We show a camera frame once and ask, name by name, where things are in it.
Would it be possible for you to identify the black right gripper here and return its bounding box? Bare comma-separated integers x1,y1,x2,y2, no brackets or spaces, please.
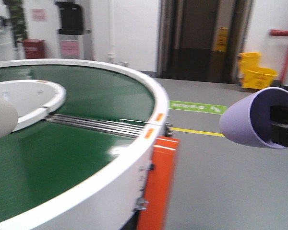
270,105,288,148

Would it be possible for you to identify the lavender plastic cup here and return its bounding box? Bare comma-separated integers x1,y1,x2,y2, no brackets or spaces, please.
219,87,288,150

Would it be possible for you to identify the beige plastic cup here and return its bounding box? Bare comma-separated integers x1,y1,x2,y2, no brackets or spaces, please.
0,98,18,138

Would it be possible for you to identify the orange conveyor side panel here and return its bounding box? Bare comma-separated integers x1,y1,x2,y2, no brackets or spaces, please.
136,136,180,230

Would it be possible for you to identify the white outer conveyor rim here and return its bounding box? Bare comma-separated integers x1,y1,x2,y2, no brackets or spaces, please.
0,58,168,230

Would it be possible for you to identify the yellow mop bucket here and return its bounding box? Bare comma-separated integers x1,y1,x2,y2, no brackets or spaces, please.
238,52,278,90

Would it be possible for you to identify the black silver water dispenser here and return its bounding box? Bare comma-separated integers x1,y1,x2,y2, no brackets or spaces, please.
55,0,93,60

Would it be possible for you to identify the red fire extinguisher cabinet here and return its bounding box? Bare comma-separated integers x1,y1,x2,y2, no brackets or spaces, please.
22,39,46,59

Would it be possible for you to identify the green potted plant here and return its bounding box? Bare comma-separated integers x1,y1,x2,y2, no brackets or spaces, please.
3,0,27,49

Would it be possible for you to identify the white inner conveyor ring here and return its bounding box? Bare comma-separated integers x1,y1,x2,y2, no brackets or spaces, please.
0,80,67,133

